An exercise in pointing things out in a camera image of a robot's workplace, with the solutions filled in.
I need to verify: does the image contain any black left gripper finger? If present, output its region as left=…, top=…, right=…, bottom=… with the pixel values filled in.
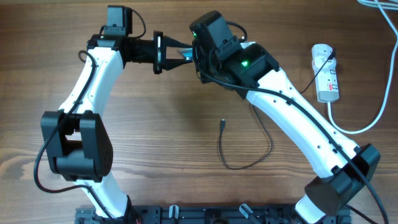
left=163, top=58, right=193, bottom=70
left=163, top=35, right=192, bottom=49

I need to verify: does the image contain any blue screen smartphone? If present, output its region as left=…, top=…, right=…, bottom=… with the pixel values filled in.
left=177, top=48, right=193, bottom=60

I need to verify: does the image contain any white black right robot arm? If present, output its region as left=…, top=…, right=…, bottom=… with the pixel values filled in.
left=189, top=11, right=381, bottom=223

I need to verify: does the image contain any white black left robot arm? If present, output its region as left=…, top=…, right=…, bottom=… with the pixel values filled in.
left=34, top=31, right=190, bottom=223

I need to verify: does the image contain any white power strip socket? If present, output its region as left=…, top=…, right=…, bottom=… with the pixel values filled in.
left=312, top=44, right=340, bottom=103

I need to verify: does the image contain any black usb charging cable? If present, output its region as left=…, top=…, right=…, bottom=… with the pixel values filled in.
left=218, top=49, right=337, bottom=170

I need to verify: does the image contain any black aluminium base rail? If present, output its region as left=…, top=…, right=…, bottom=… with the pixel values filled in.
left=74, top=203, right=352, bottom=224

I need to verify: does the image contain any white power strip cord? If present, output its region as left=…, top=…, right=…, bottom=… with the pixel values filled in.
left=326, top=0, right=398, bottom=135

